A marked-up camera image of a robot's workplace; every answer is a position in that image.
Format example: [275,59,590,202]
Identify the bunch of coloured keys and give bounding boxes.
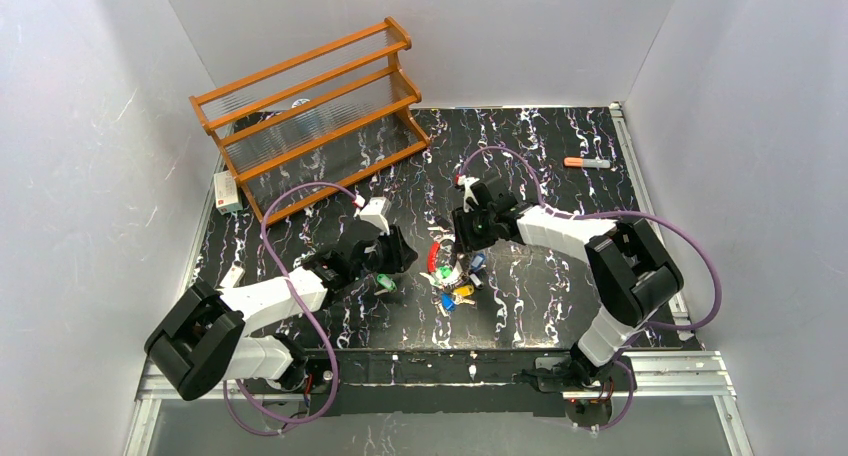
[421,244,486,317]

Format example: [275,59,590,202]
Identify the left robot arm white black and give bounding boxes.
[144,222,418,401]

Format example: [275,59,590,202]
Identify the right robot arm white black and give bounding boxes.
[451,176,684,382]

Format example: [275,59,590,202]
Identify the green tagged key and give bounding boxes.
[374,274,397,295]

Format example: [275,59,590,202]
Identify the orange white marker pen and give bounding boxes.
[563,157,612,169]

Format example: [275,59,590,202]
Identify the orange wooden shelf rack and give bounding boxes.
[189,17,430,224]

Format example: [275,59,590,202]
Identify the small white card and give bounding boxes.
[218,264,245,289]

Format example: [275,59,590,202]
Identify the white red small box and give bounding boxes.
[212,170,244,215]

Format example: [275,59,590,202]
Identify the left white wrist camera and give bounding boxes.
[354,195,391,235]

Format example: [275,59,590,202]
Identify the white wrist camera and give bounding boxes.
[455,174,480,213]
[354,195,391,235]

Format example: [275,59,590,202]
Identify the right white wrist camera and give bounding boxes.
[455,174,480,213]

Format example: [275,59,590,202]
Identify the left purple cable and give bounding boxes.
[222,182,366,437]

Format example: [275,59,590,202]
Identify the purple cable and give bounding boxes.
[222,182,366,437]
[457,146,723,434]

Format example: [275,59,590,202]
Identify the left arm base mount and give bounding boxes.
[244,351,337,396]

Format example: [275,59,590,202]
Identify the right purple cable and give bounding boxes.
[457,146,723,434]

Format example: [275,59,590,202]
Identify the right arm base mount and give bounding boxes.
[514,356,637,433]

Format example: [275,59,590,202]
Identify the aluminium frame rail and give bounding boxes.
[123,349,753,455]

